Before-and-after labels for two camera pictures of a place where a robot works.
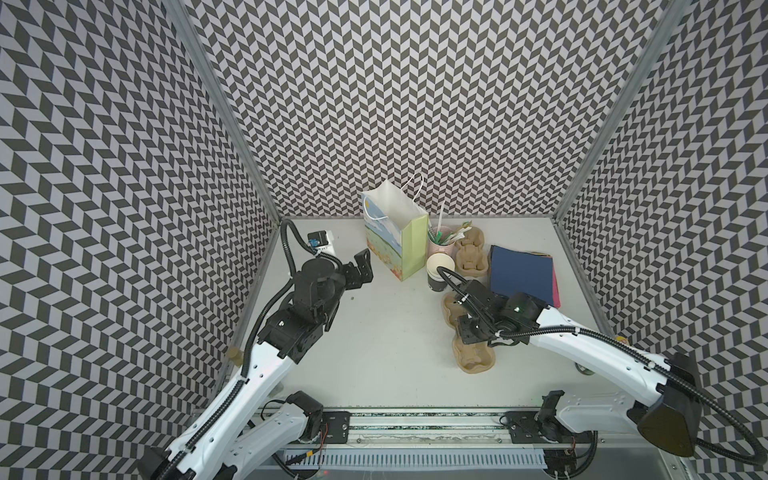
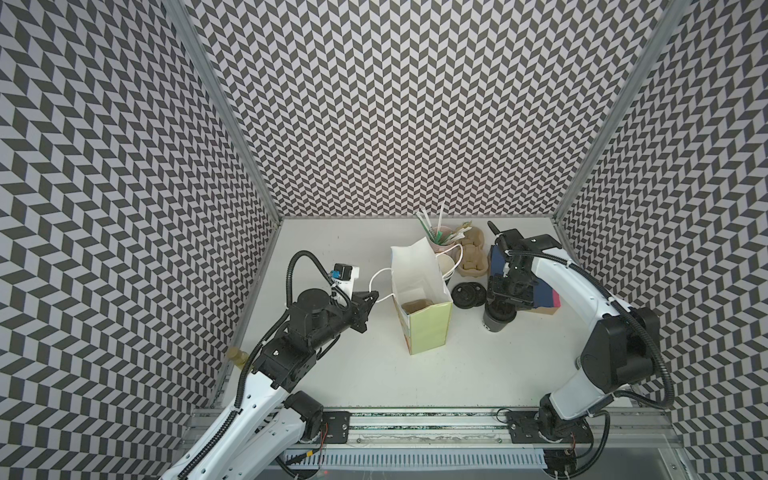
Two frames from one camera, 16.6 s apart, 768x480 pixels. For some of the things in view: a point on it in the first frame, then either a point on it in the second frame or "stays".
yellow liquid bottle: [235, 355] stays
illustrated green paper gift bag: [397, 229] → [420, 295]
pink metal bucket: [450, 248] stays
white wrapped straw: [441, 218] stays
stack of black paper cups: [435, 279] stays
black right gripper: [471, 327] → [508, 288]
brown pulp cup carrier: [476, 358] → [416, 304]
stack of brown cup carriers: [471, 258] stays
